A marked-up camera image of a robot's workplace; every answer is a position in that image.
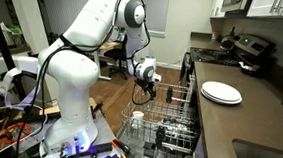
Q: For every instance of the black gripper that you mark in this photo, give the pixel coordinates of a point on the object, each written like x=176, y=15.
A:
x=143, y=84

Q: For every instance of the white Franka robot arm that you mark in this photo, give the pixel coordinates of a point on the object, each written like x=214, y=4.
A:
x=78, y=74

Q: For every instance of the metal dishwasher rack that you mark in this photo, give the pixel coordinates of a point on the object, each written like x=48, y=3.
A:
x=136, y=155

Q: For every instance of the white cup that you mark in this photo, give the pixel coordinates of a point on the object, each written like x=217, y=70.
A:
x=138, y=117

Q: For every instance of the black office chair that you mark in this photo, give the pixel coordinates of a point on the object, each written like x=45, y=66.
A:
x=116, y=55

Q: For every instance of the grey robot table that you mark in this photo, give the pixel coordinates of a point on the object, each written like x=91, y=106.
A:
x=106, y=130

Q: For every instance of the wooden desk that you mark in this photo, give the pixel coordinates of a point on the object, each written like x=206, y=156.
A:
x=107, y=46

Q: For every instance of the white round plate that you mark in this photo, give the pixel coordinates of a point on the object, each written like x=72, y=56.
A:
x=221, y=102
x=221, y=90

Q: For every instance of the black steel stove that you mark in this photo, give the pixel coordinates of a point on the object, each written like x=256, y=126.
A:
x=213, y=55

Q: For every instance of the black clamp tools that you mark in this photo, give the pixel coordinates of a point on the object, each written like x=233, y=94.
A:
x=103, y=150

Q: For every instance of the grey lower cabinet block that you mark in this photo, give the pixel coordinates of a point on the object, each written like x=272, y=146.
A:
x=200, y=156

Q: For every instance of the white window blind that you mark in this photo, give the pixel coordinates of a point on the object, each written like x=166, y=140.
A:
x=153, y=9

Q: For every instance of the black counter tray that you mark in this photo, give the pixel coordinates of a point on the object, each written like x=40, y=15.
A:
x=250, y=70

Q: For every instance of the black over-range microwave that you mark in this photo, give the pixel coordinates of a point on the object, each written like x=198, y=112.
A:
x=235, y=2

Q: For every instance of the white curved frame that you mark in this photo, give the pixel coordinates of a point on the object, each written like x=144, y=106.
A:
x=15, y=66

